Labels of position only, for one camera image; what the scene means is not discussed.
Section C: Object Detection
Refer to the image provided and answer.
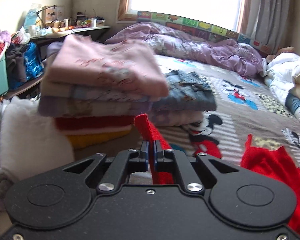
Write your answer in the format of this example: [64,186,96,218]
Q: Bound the window with wooden frame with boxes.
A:
[117,0,245,31]

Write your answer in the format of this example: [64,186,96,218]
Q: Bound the red knit sweater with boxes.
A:
[134,114,300,234]

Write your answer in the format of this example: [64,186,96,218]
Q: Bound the white folded garment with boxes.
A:
[0,96,75,182]

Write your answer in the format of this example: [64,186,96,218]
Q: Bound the colourful alphabet headboard panel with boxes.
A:
[137,11,272,56]

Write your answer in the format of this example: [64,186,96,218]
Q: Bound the tall stack folded clothes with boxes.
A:
[38,35,169,150]

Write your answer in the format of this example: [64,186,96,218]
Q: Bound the pile of folded quilts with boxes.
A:
[262,52,300,121]

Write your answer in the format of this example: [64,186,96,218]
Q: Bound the grey curtain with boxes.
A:
[251,0,290,53]

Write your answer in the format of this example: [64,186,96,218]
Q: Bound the purple crumpled duvet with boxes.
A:
[105,22,263,77]

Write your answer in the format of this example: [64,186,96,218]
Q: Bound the folded denim clothes stack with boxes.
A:
[148,70,217,126]

